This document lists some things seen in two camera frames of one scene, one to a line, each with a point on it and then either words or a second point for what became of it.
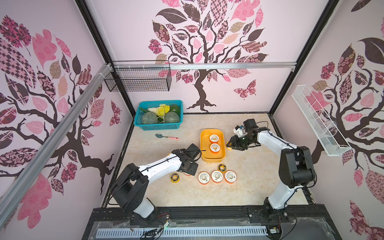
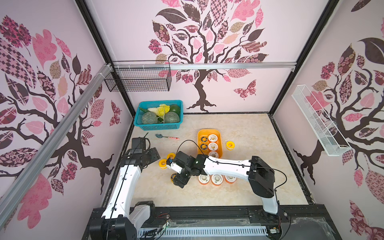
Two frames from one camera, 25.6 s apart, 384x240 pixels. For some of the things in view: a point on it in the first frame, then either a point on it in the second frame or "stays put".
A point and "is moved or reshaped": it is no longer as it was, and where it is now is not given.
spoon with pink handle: (160, 136) stays put
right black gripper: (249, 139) → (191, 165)
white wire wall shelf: (328, 133) stays put
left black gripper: (192, 170) → (154, 155)
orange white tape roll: (214, 138) stays put
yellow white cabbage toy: (160, 111) stays put
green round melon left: (149, 117) stays put
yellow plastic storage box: (207, 156) is moved or reshaped
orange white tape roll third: (204, 178) stays put
